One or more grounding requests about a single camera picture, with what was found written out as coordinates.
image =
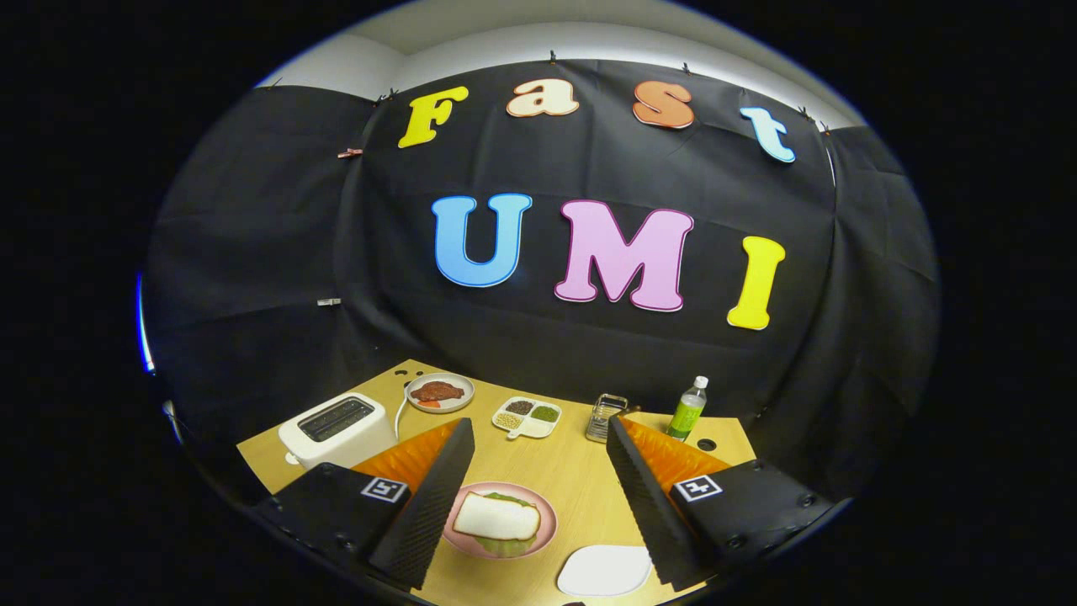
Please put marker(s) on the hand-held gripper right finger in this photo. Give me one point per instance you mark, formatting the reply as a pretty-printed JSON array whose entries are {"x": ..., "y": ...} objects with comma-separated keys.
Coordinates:
[{"x": 652, "y": 513}]

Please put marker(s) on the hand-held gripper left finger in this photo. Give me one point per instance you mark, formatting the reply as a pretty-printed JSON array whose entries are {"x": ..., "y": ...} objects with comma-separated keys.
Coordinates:
[{"x": 429, "y": 518}]

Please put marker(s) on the toasted bread slice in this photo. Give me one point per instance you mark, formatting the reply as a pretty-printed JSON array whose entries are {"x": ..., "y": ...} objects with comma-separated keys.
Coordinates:
[{"x": 496, "y": 518}]

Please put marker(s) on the green lettuce leaf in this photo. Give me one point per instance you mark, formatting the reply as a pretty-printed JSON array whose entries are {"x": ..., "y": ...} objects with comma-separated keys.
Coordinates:
[{"x": 505, "y": 548}]

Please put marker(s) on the white rounded square plate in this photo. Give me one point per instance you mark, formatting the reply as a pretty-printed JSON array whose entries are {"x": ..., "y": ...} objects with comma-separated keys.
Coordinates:
[{"x": 602, "y": 571}]

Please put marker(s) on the green drink bottle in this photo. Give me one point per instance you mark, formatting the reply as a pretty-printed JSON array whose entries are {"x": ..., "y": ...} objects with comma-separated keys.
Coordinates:
[{"x": 686, "y": 417}]

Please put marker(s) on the pink round plate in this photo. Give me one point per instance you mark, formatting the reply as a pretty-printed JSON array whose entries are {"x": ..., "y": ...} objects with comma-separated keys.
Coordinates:
[{"x": 547, "y": 509}]

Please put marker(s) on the white toaster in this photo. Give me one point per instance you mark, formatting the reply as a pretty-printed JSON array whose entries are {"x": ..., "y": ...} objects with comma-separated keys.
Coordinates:
[{"x": 353, "y": 442}]

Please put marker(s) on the brown meat piece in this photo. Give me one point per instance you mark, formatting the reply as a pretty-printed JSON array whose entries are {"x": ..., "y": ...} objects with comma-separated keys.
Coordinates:
[{"x": 437, "y": 390}]

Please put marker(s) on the divided white bean dish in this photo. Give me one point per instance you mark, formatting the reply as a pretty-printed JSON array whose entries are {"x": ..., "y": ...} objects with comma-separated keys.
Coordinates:
[{"x": 530, "y": 429}]

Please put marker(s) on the small round white plate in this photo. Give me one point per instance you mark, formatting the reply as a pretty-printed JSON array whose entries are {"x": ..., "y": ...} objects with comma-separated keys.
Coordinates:
[{"x": 468, "y": 389}]

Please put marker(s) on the black backdrop cloth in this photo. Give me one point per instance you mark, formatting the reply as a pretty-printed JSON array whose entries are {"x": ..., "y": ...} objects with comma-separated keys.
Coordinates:
[{"x": 252, "y": 252}]

